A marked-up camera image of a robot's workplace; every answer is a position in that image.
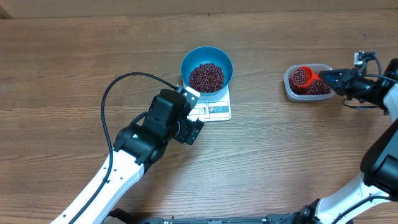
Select red measuring scoop blue handle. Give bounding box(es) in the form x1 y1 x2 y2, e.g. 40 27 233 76
296 66 321 88

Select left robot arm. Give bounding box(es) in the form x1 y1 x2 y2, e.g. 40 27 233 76
54 86 203 223

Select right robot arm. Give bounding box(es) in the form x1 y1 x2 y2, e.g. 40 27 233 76
280 58 397 223

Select white kitchen scale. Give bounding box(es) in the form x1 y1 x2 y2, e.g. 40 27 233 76
188 85 231 123

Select red beans in scoop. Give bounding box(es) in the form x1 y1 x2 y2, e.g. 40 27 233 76
291 68 308 86

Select red beans in bowl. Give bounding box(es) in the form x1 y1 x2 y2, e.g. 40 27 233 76
188 63 225 93

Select blue bowl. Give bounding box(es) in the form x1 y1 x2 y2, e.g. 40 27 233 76
180 46 234 88

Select clear plastic container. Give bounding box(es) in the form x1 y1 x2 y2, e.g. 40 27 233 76
284 63 335 102

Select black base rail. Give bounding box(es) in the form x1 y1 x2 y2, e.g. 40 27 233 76
102 207 354 224

